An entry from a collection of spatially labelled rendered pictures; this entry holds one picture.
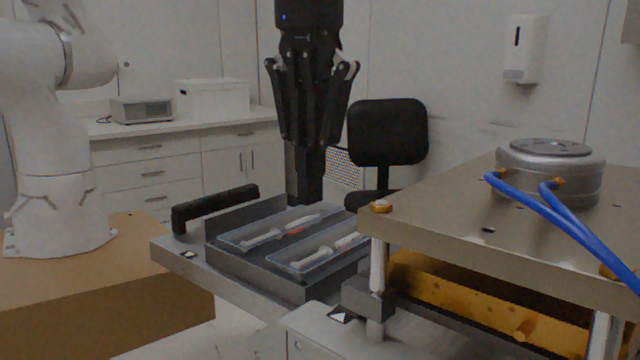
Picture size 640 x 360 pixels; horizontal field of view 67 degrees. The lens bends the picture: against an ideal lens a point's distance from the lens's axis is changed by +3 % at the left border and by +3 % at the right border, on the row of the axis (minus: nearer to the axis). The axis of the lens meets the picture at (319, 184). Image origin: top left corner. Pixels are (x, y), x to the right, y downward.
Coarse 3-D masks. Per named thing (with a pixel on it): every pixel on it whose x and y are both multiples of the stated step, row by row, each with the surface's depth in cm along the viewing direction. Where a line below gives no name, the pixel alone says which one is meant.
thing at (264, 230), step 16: (304, 208) 66; (320, 208) 66; (336, 208) 66; (256, 224) 61; (272, 224) 61; (288, 224) 60; (304, 224) 61; (224, 240) 56; (240, 240) 56; (256, 240) 56
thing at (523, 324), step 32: (416, 256) 39; (416, 288) 38; (448, 288) 36; (480, 288) 34; (512, 288) 34; (448, 320) 36; (480, 320) 35; (512, 320) 33; (544, 320) 31; (576, 320) 31; (512, 352) 33; (544, 352) 32; (576, 352) 31
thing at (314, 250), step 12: (336, 228) 59; (348, 228) 59; (312, 240) 56; (324, 240) 56; (336, 240) 56; (348, 240) 56; (360, 240) 56; (288, 252) 53; (300, 252) 53; (312, 252) 53; (324, 252) 53; (336, 252) 53; (288, 264) 50; (300, 264) 50; (312, 264) 50
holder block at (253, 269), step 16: (336, 224) 63; (288, 240) 58; (208, 256) 57; (224, 256) 55; (240, 256) 54; (256, 256) 54; (352, 256) 54; (240, 272) 54; (256, 272) 52; (272, 272) 50; (320, 272) 50; (336, 272) 51; (352, 272) 53; (272, 288) 50; (288, 288) 49; (304, 288) 47; (320, 288) 49; (336, 288) 51
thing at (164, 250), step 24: (216, 216) 62; (240, 216) 65; (264, 216) 69; (168, 240) 64; (192, 240) 64; (168, 264) 62; (192, 264) 58; (216, 288) 56; (240, 288) 53; (264, 312) 51; (288, 312) 48
